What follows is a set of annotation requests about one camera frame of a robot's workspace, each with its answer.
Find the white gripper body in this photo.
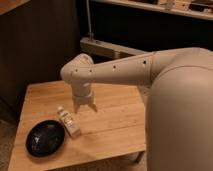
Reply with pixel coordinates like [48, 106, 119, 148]
[72, 83, 94, 105]

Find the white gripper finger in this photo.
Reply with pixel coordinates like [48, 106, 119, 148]
[89, 103, 97, 112]
[73, 104, 80, 113]

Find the white plastic bottle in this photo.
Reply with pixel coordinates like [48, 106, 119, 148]
[57, 106, 81, 138]

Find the black ceramic bowl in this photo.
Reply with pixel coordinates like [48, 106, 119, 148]
[25, 120, 65, 157]

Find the wooden table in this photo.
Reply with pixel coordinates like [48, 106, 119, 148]
[8, 81, 146, 171]

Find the metal pole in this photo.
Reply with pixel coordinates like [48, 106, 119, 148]
[86, 0, 94, 41]

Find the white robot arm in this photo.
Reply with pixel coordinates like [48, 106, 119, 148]
[60, 48, 213, 171]

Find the grey metal beam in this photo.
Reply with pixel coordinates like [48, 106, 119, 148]
[80, 37, 144, 59]

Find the upper wooden shelf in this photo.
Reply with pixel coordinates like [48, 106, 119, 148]
[94, 0, 213, 21]

